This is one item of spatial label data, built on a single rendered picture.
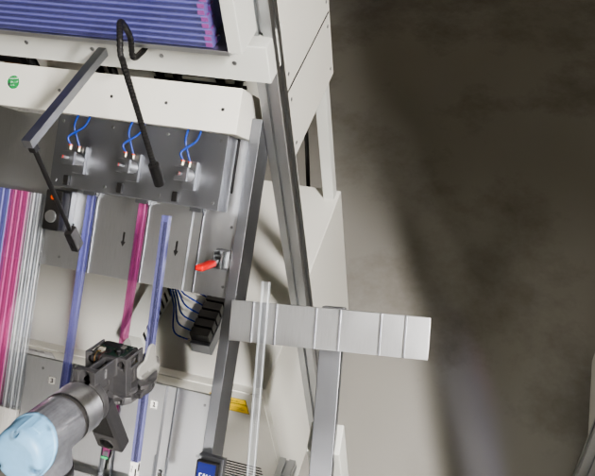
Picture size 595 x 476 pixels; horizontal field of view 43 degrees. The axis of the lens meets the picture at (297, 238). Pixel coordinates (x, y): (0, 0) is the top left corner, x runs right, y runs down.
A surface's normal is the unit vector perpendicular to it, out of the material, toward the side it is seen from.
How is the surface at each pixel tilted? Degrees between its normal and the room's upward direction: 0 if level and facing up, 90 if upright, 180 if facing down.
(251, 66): 90
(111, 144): 43
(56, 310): 0
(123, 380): 58
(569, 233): 0
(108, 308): 0
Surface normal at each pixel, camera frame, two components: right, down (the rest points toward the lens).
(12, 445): -0.29, 0.25
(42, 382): -0.26, -0.01
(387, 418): -0.09, -0.68
